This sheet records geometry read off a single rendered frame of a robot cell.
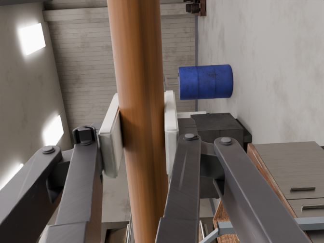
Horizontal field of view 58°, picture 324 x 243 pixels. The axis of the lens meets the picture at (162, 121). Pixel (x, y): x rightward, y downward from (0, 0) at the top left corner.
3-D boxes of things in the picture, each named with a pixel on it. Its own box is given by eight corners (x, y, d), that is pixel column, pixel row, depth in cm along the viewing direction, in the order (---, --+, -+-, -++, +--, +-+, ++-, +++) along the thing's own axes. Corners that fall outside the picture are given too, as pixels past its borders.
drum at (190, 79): (232, 103, 490) (180, 106, 491) (224, 91, 544) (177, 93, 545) (234, 69, 465) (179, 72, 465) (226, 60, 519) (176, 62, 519)
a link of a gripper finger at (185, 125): (179, 157, 15) (240, 155, 14) (175, 117, 19) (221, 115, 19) (180, 182, 15) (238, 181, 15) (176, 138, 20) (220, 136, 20)
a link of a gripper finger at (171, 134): (164, 130, 16) (178, 129, 16) (164, 90, 22) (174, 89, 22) (167, 177, 17) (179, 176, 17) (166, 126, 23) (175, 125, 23)
